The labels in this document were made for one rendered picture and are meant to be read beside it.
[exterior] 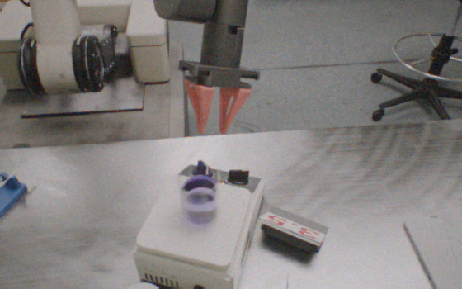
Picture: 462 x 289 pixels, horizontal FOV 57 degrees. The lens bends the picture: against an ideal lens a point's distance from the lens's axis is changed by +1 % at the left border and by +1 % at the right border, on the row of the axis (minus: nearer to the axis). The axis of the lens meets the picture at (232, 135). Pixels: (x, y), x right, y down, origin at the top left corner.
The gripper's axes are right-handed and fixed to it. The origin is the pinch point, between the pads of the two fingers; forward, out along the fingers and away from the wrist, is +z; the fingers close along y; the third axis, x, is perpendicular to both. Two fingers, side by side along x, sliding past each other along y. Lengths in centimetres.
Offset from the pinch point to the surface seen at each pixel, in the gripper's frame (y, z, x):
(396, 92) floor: 144, 4, 97
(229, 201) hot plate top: -0.7, 7.5, -9.5
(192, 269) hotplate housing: -6.7, 14.0, -13.5
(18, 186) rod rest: -24.9, 13.7, 15.2
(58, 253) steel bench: -19.9, 19.1, 2.9
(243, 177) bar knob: 4.5, 6.7, -3.3
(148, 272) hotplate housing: -10.5, 16.8, -8.6
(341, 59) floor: 135, -8, 132
